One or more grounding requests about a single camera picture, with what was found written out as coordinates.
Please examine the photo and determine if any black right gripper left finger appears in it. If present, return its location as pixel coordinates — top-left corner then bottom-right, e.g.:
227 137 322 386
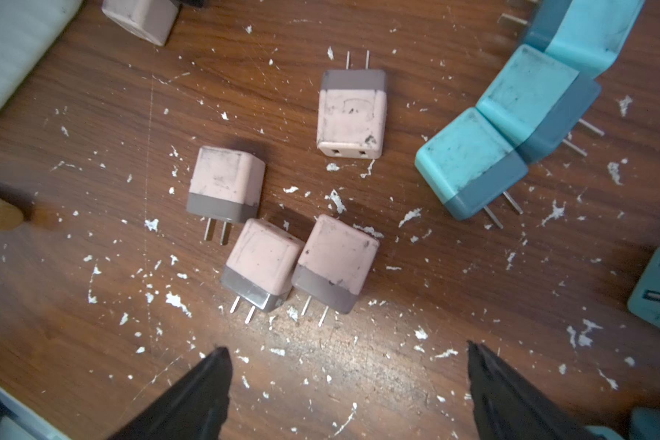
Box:
111 346 233 439

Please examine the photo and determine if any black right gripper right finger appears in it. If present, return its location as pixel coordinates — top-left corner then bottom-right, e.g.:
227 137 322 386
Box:
467 341 597 440

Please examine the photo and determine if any pink plug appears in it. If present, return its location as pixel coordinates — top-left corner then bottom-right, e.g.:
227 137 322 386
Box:
220 218 305 323
291 214 380 315
186 146 266 246
316 54 388 160
102 0 181 47

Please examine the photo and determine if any white storage box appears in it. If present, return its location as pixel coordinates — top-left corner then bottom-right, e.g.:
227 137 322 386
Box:
0 0 82 110

